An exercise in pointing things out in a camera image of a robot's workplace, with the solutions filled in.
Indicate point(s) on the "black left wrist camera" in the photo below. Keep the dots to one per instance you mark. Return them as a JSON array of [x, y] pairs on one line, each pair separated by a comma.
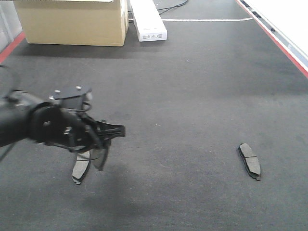
[[74, 97]]

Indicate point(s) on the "cardboard box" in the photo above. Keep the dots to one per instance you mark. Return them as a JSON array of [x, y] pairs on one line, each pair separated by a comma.
[[74, 22]]

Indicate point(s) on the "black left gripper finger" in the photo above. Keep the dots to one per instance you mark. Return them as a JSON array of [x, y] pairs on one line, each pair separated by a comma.
[[108, 131]]

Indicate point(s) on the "white long box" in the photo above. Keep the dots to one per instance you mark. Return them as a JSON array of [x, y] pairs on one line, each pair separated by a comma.
[[147, 21]]

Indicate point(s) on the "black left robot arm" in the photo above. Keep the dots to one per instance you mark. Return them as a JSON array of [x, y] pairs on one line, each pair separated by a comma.
[[15, 107]]

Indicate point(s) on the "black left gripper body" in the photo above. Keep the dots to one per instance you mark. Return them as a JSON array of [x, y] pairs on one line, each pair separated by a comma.
[[65, 128]]

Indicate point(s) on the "grey brake pad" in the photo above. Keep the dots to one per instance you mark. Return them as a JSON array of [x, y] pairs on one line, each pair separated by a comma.
[[81, 167], [99, 155], [251, 161]]

